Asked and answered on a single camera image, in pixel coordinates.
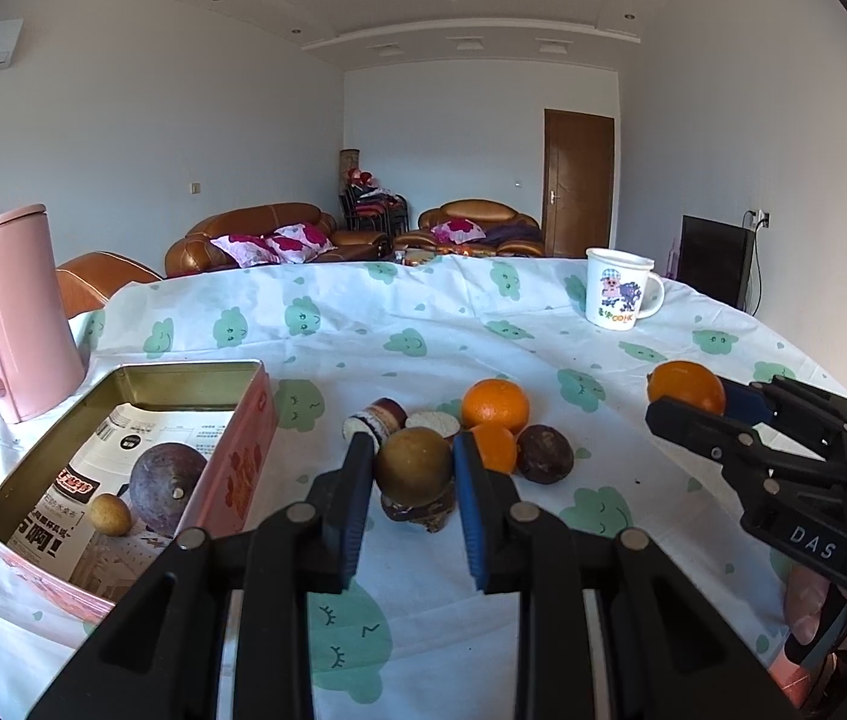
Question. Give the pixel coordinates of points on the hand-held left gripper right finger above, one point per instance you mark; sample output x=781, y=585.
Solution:
x=472, y=521

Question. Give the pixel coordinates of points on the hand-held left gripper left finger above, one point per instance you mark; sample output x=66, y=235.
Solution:
x=352, y=517

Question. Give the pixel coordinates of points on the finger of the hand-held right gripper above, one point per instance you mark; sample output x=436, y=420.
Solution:
x=746, y=403
x=693, y=427

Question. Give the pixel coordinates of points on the dark brown fruit piece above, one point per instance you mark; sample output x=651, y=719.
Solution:
x=423, y=519

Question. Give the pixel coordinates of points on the small orange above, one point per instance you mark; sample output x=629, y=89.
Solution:
x=497, y=448

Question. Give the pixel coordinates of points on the round brown monk fruit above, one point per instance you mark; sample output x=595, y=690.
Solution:
x=412, y=465

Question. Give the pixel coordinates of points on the dark wrinkled passion fruit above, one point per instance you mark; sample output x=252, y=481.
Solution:
x=543, y=454

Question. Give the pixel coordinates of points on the pink metal tin box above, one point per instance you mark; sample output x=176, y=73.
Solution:
x=243, y=457

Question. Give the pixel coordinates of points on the large purple passion fruit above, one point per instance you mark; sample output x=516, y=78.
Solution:
x=161, y=484

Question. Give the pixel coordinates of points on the small tan longan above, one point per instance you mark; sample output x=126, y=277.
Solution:
x=108, y=514

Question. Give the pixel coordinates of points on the black television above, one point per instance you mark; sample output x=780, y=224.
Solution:
x=716, y=259

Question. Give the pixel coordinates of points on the white cartoon mug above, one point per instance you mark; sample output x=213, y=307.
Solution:
x=618, y=289

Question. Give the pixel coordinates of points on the green cloud print tablecloth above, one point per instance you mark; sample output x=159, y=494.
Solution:
x=408, y=315

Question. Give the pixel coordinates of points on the purple blanket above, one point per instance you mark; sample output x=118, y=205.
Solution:
x=510, y=234

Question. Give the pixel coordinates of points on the printed paper leaflet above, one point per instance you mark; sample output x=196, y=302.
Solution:
x=93, y=450

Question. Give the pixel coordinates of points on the coffee table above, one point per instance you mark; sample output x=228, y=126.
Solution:
x=416, y=256

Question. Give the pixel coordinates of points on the brown wooden door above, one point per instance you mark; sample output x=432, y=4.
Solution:
x=577, y=180

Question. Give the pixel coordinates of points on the red floral white pillow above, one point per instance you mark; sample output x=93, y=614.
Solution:
x=300, y=240
x=459, y=229
x=243, y=249

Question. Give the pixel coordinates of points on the small brown leather sofa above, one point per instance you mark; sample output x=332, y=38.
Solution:
x=480, y=210

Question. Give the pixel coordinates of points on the stack of dark chairs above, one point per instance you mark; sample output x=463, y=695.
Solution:
x=371, y=210

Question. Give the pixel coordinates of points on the long brown leather sofa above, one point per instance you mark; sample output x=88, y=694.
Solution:
x=258, y=219

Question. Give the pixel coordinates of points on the brown leather chair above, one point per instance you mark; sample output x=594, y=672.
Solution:
x=105, y=277

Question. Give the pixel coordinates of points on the tall floor vase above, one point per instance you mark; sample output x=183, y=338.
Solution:
x=348, y=165

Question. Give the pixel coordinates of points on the pink electric kettle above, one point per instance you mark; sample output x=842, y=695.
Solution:
x=26, y=315

